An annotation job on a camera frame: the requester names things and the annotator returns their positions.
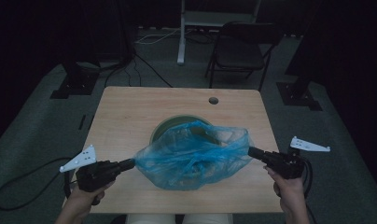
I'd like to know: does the green plastic bucket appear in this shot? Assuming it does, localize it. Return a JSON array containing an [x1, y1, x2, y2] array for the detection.
[[149, 114, 222, 147]]

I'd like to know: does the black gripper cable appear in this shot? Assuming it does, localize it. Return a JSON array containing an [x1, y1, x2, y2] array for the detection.
[[0, 157, 80, 212], [300, 157, 319, 224]]

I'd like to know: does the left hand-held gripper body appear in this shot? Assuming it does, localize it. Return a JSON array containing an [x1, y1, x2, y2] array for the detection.
[[59, 144, 122, 193]]

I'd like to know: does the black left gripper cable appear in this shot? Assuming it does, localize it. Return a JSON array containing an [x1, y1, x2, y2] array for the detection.
[[0, 157, 80, 212]]

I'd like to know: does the white floor cable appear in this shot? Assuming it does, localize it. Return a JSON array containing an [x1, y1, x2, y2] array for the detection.
[[134, 27, 182, 46]]

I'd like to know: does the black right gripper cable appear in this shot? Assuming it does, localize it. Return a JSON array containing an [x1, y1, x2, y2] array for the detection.
[[300, 157, 319, 224]]

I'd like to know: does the person's right hand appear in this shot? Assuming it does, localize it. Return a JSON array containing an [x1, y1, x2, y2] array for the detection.
[[262, 165, 306, 214]]

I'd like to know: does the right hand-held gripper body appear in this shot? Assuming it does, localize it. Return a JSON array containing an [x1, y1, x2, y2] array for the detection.
[[263, 135, 331, 180]]

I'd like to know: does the white metal stand frame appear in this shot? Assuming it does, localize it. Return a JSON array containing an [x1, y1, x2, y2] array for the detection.
[[175, 0, 263, 65]]

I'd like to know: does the person's left hand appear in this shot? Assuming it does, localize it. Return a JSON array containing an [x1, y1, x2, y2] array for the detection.
[[64, 179, 116, 216]]

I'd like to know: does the blue plastic bag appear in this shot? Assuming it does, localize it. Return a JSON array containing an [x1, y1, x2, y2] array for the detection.
[[133, 119, 256, 191]]

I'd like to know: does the black stand base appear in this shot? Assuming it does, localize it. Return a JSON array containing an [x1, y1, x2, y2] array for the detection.
[[49, 61, 101, 100], [275, 81, 323, 112]]

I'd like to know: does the black floor cable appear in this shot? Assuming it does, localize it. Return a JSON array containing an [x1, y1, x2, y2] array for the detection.
[[104, 53, 175, 89]]

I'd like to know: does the black folding chair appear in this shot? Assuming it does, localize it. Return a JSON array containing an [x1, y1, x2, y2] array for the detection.
[[203, 21, 285, 91]]

